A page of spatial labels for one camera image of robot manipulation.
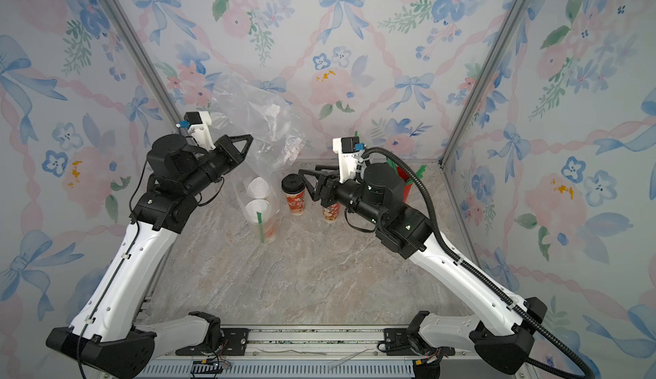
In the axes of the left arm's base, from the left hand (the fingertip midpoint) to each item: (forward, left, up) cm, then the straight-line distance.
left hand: (253, 134), depth 61 cm
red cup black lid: (+8, -6, -29) cm, 31 cm away
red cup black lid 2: (+4, -18, -39) cm, 43 cm away
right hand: (-9, -14, -3) cm, 16 cm away
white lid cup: (-2, +6, -30) cm, 31 cm away
